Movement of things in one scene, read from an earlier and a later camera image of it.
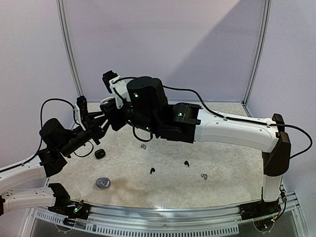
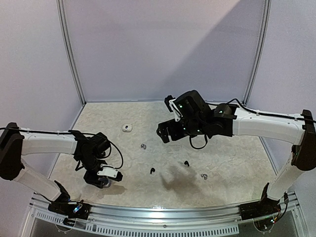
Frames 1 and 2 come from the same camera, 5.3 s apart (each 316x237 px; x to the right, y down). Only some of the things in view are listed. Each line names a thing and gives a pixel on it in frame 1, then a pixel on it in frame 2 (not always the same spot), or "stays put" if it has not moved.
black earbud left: x=152 y=170 stays put
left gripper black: x=93 y=126 → x=92 y=180
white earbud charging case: x=105 y=100 → x=127 y=128
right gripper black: x=112 y=114 → x=163 y=129
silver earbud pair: x=204 y=176 stays put
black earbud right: x=186 y=163 stays put
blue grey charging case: x=103 y=182 stays put
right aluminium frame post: x=266 y=26 stays put
